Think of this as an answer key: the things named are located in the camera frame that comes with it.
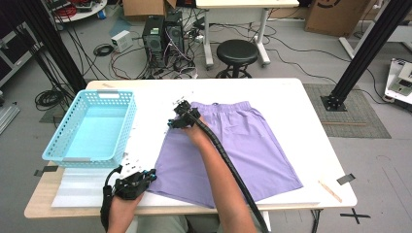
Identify large printed cardboard box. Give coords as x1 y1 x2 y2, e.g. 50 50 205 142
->
304 0 373 37

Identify white desk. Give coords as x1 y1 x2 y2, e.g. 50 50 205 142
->
194 0 300 71

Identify wooden stick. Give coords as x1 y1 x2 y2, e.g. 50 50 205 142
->
318 180 343 204

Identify black computer tower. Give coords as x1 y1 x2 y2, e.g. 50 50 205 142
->
141 15 166 69
163 12 187 64

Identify left gripper black sleeved cable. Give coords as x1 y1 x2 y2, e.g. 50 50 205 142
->
100 164 123 231

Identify grey shelf unit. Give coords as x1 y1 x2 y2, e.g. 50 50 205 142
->
0 22 43 88

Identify small white box device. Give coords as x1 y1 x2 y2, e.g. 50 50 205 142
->
110 29 134 53

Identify grey floor mat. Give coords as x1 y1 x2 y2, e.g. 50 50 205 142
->
302 83 393 140

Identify white desk frame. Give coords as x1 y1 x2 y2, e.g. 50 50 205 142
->
338 18 412 61

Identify person's grey trousers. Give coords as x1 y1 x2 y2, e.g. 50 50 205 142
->
125 215 270 233

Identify metal profile bars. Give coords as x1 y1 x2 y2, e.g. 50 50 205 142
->
0 102 21 135

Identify person's right hand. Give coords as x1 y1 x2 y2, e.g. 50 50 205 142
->
181 116 211 148

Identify black round stool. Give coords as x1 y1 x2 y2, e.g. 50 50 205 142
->
215 39 260 80

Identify red cable bundle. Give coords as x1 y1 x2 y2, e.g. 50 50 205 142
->
56 4 79 18

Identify purple shorts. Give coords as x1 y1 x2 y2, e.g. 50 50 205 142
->
147 100 304 209

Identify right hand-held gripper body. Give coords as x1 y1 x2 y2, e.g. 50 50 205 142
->
174 92 202 130

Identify black metal frame post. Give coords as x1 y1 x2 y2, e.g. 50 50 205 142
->
13 0 89 98
320 0 412 113

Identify white flat device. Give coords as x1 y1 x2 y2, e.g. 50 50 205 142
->
384 57 412 106

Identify round white table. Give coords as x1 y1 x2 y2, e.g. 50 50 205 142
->
45 0 108 23

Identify person's left hand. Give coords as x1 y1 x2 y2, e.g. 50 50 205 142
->
106 192 146 233

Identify black tape cross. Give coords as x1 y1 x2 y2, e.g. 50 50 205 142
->
339 208 371 225

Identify light blue plastic basket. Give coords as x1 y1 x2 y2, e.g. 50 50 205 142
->
41 89 138 169

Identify black tape piece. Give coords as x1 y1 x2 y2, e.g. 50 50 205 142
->
335 173 357 186
33 165 59 178

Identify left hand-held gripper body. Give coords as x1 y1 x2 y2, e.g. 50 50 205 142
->
113 155 153 201

